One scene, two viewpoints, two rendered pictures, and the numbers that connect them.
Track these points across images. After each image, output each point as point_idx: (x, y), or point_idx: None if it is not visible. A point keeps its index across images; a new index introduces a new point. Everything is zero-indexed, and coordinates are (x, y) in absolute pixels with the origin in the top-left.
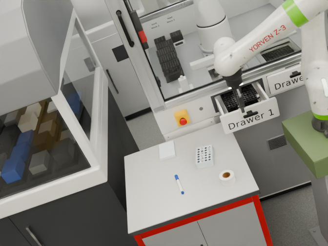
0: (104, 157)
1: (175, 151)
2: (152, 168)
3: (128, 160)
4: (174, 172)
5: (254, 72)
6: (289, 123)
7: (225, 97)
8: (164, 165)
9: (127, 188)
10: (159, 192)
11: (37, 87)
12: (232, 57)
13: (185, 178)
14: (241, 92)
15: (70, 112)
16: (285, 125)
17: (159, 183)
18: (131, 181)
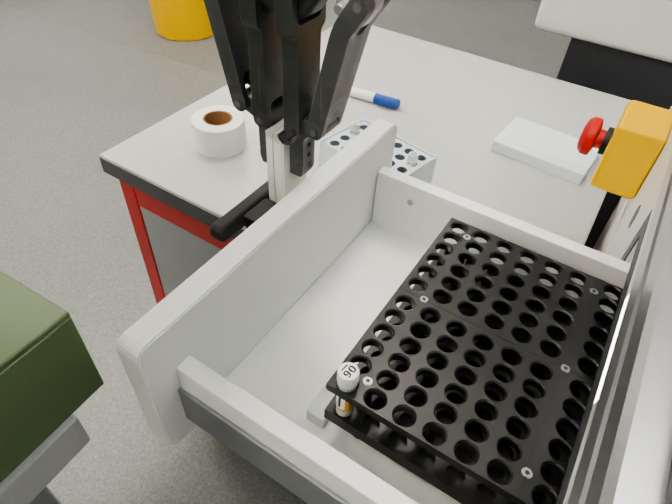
0: (631, 23)
1: (518, 161)
2: (501, 104)
3: (607, 99)
4: (422, 116)
5: (592, 489)
6: (0, 312)
7: (587, 288)
8: (481, 121)
9: (481, 58)
10: (388, 73)
11: None
12: None
13: (366, 113)
14: (239, 5)
15: None
16: (25, 295)
17: (419, 86)
18: (499, 70)
